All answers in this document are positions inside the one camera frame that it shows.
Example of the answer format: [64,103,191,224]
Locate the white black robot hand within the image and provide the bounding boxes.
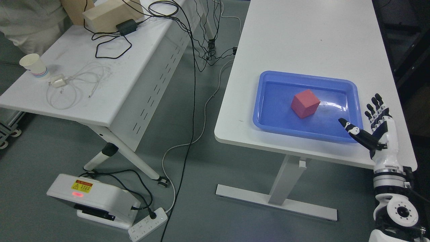
[338,93,403,173]

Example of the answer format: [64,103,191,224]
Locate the pink foam block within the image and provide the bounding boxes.
[291,89,320,119]

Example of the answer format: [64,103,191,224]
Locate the blue plastic tray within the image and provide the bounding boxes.
[253,71,363,144]

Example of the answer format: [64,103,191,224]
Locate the left black metal shelf rack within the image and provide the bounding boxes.
[372,0,430,138]

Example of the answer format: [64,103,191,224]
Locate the white desk with T-leg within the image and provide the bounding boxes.
[214,0,417,221]

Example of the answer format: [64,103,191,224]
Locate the white power strip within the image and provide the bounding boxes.
[128,208,168,242]

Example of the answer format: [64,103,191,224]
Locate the white folding table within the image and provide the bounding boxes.
[0,0,208,187]

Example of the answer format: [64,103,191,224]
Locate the black power adapter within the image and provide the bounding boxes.
[116,19,138,36]

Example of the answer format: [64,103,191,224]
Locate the white box appliance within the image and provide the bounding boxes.
[46,174,141,229]

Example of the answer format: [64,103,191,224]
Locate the cardboard box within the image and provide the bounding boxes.
[83,0,144,32]

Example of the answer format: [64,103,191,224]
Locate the white paper cup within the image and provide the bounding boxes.
[19,53,50,79]

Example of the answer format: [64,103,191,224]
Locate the person in beige clothes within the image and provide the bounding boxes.
[0,0,94,55]

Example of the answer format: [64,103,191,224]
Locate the grey power cable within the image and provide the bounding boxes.
[162,15,242,214]

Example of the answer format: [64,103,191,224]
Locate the long black cable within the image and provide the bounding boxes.
[160,0,202,242]

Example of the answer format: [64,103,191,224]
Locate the white charger with cable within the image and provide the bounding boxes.
[45,62,112,110]

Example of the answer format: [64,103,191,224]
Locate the aluminium frame cabinet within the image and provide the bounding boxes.
[0,108,26,150]

